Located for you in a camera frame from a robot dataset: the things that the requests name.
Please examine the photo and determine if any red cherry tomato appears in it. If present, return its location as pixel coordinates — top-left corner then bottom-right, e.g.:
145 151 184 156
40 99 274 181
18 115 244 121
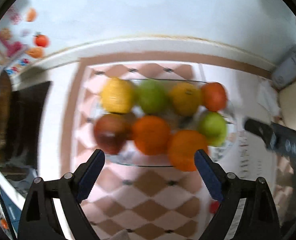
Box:
209 201 220 214

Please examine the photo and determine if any green apple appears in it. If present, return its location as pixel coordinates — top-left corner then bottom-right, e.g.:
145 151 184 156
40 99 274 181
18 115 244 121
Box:
137 79 168 115
197 111 227 147

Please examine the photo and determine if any brownish orange fruit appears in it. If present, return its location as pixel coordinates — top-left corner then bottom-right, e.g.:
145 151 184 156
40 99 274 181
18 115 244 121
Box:
201 82 228 112

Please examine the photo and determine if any bright orange front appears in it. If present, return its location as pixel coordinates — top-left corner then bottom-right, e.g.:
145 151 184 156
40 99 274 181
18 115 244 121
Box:
167 130 208 172

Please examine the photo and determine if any bright orange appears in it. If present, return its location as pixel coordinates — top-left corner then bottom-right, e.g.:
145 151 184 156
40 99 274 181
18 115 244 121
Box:
132 115 171 155
167 130 208 172

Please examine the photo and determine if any dark red apple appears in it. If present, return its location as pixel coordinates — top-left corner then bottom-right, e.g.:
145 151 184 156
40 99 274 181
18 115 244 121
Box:
93 114 131 155

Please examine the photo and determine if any yellow lemon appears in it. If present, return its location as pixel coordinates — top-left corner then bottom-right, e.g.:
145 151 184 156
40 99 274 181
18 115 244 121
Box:
100 77 136 114
169 82 201 117

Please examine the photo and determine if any white crumpled tissue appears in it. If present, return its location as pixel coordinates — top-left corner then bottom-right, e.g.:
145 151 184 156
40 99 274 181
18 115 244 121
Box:
257 81 280 118

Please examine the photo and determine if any grey spray can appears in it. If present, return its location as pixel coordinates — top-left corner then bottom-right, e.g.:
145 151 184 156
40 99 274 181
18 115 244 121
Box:
271 45 296 89

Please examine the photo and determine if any oval patterned glass plate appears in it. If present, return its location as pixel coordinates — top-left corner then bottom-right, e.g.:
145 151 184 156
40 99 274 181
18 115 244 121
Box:
88 78 238 168

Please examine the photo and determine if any black frying pan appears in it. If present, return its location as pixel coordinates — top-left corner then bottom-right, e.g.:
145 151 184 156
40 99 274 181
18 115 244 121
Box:
0 71 14 170

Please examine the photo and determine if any colourful wall sticker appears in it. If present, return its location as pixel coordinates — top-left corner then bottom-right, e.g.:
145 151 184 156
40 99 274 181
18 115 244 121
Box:
0 5 50 76

